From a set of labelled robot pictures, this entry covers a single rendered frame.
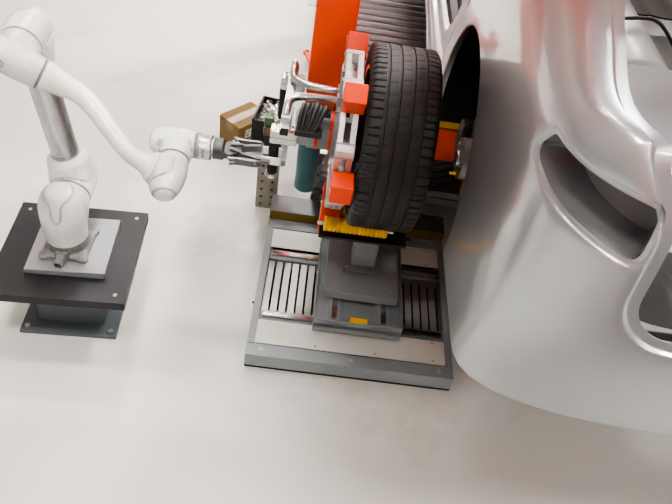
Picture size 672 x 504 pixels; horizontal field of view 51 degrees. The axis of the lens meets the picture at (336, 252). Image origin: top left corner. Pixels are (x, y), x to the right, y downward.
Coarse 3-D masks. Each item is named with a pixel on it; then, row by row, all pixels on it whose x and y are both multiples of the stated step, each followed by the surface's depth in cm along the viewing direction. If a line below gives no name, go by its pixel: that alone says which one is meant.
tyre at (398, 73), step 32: (384, 64) 228; (416, 64) 231; (384, 96) 223; (416, 96) 224; (384, 128) 223; (416, 128) 222; (384, 160) 224; (416, 160) 225; (384, 192) 231; (416, 192) 230; (352, 224) 250; (384, 224) 245
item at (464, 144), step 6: (474, 120) 256; (462, 138) 251; (468, 138) 250; (462, 144) 249; (468, 144) 246; (462, 150) 248; (468, 150) 245; (462, 156) 247; (468, 156) 245; (462, 162) 246; (456, 168) 254; (462, 168) 246; (456, 174) 253; (462, 174) 248; (462, 180) 262
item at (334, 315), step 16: (320, 256) 305; (400, 256) 311; (320, 272) 301; (400, 272) 304; (320, 288) 294; (400, 288) 298; (320, 304) 288; (336, 304) 285; (352, 304) 290; (368, 304) 291; (400, 304) 292; (320, 320) 280; (336, 320) 280; (352, 320) 280; (368, 320) 285; (384, 320) 282; (400, 320) 286; (368, 336) 286; (384, 336) 285
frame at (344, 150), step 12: (348, 60) 237; (360, 60) 239; (348, 72) 232; (360, 72) 233; (336, 108) 277; (336, 144) 227; (348, 144) 227; (336, 156) 228; (348, 156) 228; (336, 168) 232; (348, 168) 231; (324, 204) 261; (336, 204) 243
